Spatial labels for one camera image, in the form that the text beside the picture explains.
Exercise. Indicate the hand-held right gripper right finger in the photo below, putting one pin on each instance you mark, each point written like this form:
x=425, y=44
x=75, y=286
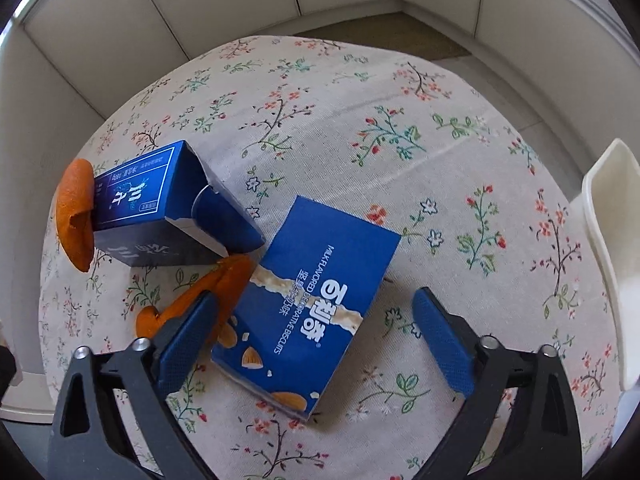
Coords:
x=445, y=345

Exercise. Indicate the white bin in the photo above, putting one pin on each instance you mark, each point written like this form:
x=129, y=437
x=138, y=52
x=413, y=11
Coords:
x=615, y=240

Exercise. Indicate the dark blue box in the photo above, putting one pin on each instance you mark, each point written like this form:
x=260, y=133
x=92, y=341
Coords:
x=140, y=195

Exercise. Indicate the orange peel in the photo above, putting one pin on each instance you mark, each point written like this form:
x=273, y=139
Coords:
x=220, y=280
x=72, y=220

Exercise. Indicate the blue biscuit box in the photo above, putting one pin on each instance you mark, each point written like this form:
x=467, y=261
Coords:
x=320, y=285

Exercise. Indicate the white cabinet drawer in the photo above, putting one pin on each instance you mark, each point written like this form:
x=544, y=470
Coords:
x=550, y=15

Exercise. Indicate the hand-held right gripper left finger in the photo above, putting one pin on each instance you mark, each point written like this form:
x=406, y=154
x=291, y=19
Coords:
x=182, y=345

